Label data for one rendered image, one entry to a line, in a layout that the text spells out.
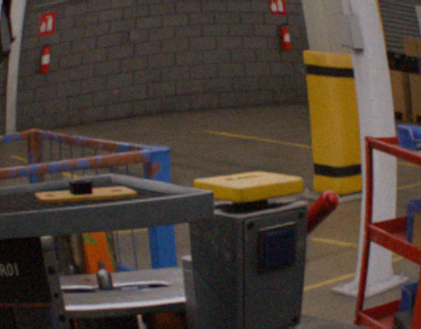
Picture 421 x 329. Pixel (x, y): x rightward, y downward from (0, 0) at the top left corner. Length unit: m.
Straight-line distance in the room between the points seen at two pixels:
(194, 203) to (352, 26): 4.21
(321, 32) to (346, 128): 0.76
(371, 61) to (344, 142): 3.21
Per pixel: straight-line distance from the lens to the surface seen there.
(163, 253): 3.19
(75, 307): 1.11
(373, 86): 5.01
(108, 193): 0.83
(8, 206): 0.80
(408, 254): 3.36
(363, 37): 5.00
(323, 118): 8.25
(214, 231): 0.88
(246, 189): 0.86
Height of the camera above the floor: 1.28
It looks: 7 degrees down
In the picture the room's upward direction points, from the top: 2 degrees counter-clockwise
